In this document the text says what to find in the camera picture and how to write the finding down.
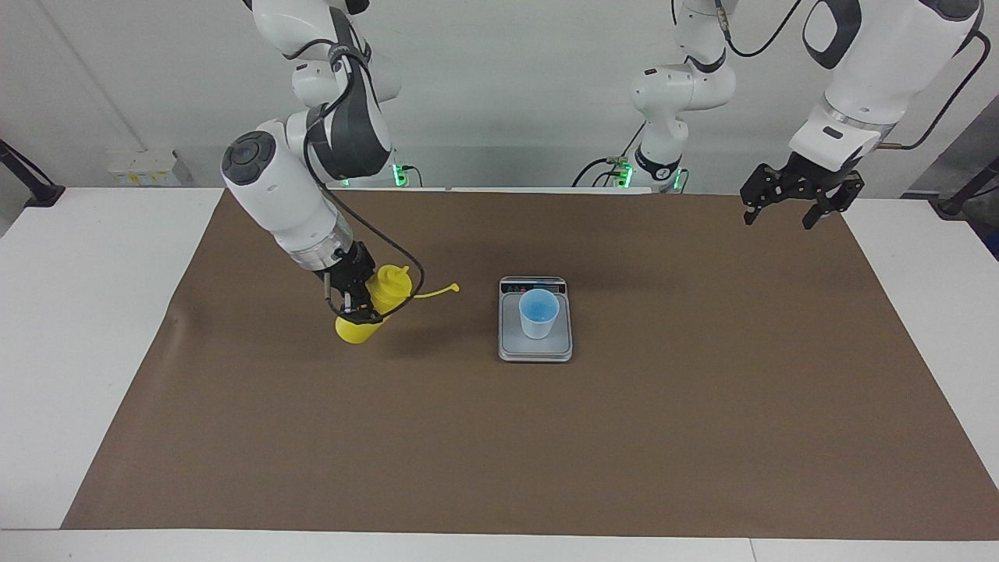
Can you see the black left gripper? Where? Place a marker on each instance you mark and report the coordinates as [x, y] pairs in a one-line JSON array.
[[812, 176]]

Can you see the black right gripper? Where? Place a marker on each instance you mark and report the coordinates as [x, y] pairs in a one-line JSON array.
[[350, 277]]

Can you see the yellow squeeze bottle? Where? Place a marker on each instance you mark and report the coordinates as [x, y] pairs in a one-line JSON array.
[[390, 289]]

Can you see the light blue plastic cup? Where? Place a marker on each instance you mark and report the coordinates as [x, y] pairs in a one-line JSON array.
[[538, 320]]

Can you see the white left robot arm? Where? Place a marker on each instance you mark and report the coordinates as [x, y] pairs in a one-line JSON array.
[[882, 70]]

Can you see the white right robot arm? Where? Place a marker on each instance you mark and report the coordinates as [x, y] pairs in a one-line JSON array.
[[273, 187]]

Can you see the silver digital kitchen scale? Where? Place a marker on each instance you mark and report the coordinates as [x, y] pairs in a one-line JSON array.
[[535, 350]]

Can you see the brown paper mat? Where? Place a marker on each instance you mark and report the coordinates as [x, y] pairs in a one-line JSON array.
[[390, 437]]

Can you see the black clamp stand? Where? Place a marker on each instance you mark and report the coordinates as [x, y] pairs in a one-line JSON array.
[[956, 204], [43, 193]]

